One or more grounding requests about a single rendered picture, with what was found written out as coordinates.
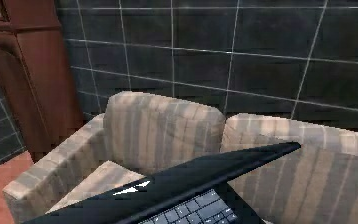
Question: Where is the brown wooden cabinet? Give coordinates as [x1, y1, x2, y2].
[0, 0, 85, 163]

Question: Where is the beige striped sofa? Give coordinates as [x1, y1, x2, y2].
[2, 90, 358, 224]

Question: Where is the black laptop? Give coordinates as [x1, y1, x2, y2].
[22, 141, 302, 224]

